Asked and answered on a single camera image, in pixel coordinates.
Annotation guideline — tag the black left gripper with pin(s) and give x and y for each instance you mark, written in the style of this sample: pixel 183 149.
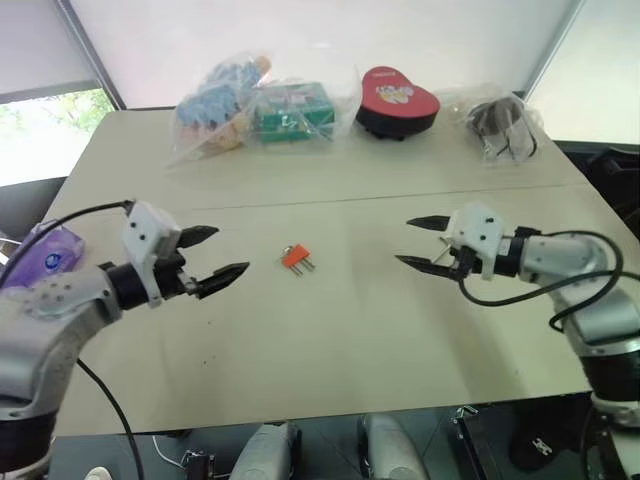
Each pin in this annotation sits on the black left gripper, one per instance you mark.
pixel 172 280

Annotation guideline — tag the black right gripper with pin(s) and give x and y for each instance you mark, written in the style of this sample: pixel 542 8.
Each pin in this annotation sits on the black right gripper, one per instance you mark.
pixel 462 260

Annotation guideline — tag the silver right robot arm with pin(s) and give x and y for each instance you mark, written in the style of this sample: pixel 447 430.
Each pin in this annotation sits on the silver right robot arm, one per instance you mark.
pixel 565 255

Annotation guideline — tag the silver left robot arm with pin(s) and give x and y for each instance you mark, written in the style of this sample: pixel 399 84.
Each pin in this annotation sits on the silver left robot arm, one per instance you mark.
pixel 45 320

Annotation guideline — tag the small orange plug connector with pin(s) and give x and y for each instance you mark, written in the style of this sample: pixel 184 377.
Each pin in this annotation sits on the small orange plug connector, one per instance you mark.
pixel 297 255

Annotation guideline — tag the red heart-shaped tin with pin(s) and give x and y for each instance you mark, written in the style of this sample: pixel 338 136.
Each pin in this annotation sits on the red heart-shaped tin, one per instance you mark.
pixel 395 100

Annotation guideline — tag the plastic bag with blue items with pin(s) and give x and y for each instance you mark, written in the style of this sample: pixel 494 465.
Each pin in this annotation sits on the plastic bag with blue items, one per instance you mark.
pixel 210 107

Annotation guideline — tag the clear plastic bag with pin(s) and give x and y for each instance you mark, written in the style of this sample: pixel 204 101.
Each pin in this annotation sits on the clear plastic bag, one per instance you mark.
pixel 345 107

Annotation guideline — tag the bag with green box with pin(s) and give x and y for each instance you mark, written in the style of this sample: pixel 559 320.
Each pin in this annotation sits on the bag with green box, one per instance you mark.
pixel 292 112

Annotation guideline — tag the black chair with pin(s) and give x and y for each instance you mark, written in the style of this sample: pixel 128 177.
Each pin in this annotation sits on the black chair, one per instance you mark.
pixel 617 175

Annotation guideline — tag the black box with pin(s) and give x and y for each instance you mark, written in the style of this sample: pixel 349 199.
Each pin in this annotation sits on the black box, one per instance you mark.
pixel 487 445

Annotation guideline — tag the small black device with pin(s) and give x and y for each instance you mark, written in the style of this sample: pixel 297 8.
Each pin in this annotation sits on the small black device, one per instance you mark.
pixel 199 466

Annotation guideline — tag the black cap with white logo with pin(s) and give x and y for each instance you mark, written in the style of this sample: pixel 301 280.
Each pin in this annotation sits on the black cap with white logo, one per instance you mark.
pixel 540 447

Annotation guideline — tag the white roller blind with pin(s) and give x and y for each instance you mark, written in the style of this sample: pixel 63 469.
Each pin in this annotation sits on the white roller blind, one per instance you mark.
pixel 35 40

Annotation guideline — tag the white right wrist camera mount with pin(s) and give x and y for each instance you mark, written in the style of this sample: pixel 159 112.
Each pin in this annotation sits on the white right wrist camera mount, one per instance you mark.
pixel 480 230

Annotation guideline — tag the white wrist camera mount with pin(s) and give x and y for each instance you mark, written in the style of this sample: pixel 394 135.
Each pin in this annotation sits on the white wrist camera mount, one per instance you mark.
pixel 480 230
pixel 147 235

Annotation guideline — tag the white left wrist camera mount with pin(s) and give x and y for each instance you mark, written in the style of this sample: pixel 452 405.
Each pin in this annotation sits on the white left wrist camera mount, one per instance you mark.
pixel 147 235

